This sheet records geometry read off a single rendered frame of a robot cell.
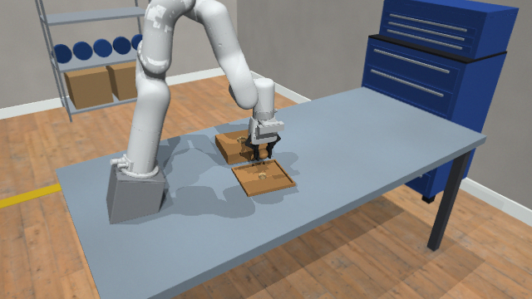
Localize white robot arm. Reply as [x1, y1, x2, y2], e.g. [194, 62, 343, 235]
[110, 0, 284, 179]

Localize tan square block with round hole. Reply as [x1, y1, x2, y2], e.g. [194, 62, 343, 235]
[215, 130, 255, 164]

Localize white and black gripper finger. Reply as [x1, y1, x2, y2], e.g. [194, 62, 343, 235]
[266, 135, 281, 159]
[244, 134, 259, 161]

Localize tan wooden ball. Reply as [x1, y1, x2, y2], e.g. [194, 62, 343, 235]
[259, 149, 268, 159]

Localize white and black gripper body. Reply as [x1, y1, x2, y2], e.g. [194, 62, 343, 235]
[248, 116, 278, 145]

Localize brown wooden tray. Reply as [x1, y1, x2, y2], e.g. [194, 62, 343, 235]
[232, 159, 295, 197]

